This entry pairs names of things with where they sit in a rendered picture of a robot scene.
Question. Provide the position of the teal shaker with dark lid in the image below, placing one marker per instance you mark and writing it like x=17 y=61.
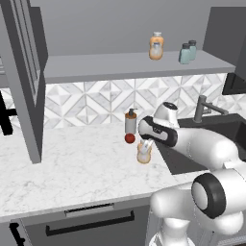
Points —
x=193 y=50
x=184 y=55

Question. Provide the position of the grey sink tap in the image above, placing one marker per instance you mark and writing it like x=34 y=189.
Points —
x=201 y=107

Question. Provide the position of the black object beside cabinet door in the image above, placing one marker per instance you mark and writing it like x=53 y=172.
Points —
x=5 y=118

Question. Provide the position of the dark grey open cabinet door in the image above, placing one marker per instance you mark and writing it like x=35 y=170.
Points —
x=226 y=35

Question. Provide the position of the grey cabinet shelf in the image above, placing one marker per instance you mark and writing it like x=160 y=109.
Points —
x=128 y=67

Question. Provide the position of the red round fruit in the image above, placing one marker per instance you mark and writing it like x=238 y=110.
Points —
x=129 y=138

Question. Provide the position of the black appliance under cabinet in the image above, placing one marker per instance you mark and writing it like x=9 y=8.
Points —
x=235 y=85

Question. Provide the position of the black sink basin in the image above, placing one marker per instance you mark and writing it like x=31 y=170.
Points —
x=230 y=126

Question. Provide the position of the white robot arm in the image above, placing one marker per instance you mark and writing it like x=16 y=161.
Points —
x=205 y=150

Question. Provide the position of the dark grey dishwasher door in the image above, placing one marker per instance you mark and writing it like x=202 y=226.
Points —
x=96 y=232

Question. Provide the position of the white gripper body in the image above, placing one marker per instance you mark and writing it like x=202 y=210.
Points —
x=146 y=144

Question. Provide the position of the grey soap dispenser brown pump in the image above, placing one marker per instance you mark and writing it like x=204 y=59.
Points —
x=130 y=123

